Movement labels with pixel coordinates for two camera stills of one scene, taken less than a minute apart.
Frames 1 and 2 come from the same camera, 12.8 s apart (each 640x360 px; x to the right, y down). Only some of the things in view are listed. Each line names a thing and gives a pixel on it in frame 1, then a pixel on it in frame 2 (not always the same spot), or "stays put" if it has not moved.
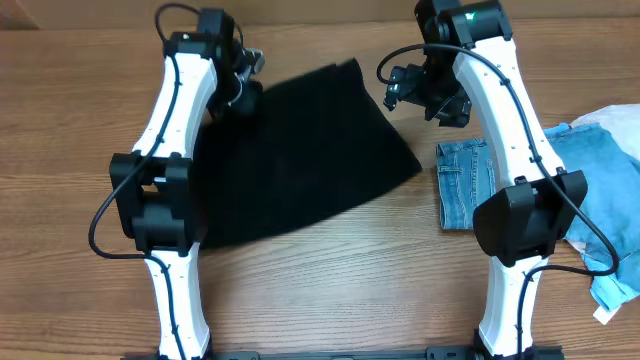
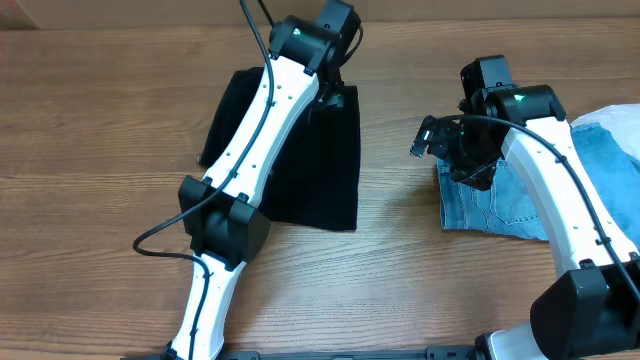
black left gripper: [255, 91] → [332, 98]
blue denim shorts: [608, 221] stays put
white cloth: [622, 121] stays put
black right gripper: [451, 107] → [470, 170]
